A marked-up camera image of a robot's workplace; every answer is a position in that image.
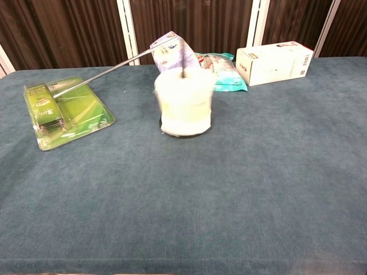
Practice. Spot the white toilet paper roll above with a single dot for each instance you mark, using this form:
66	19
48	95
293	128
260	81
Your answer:
183	100

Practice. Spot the green power strip blister pack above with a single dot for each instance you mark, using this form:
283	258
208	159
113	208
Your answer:
77	114

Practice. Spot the teal plastic snack bag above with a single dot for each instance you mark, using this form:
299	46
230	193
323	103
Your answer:
229	76

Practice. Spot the blue table cloth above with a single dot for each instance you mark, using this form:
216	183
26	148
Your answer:
183	200

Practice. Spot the thin silver metal rod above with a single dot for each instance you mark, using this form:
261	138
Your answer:
114	67

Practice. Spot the brown slatted screen panel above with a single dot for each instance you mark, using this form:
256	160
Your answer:
195	23
292	20
63	31
349	28

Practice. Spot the white purple paper bag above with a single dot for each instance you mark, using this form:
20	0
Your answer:
167	54

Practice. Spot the white rectangular product box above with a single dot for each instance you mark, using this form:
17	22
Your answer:
275	64

